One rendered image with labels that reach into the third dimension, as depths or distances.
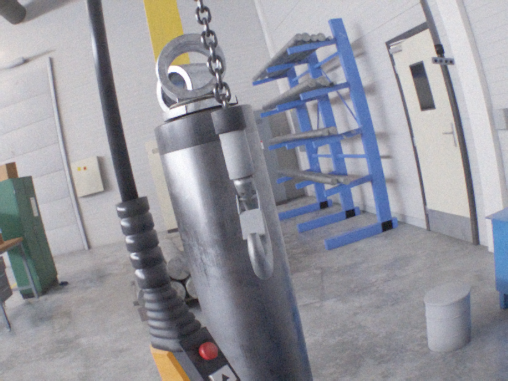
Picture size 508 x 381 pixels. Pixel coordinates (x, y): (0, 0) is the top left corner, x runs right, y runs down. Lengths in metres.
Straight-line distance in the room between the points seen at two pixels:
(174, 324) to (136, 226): 0.13
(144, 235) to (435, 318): 2.23
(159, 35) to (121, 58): 8.34
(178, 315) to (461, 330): 2.25
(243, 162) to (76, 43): 10.42
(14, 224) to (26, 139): 4.26
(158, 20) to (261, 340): 1.68
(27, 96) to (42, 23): 1.79
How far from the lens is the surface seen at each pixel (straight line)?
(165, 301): 0.62
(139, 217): 0.61
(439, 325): 2.70
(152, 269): 0.61
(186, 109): 1.01
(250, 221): 0.60
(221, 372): 0.63
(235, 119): 0.59
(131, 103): 10.47
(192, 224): 1.01
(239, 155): 0.59
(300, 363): 1.13
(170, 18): 2.35
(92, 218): 10.61
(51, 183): 10.71
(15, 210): 6.90
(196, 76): 1.33
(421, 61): 4.70
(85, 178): 10.38
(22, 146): 10.94
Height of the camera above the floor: 1.40
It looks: 4 degrees down
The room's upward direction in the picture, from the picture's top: 14 degrees counter-clockwise
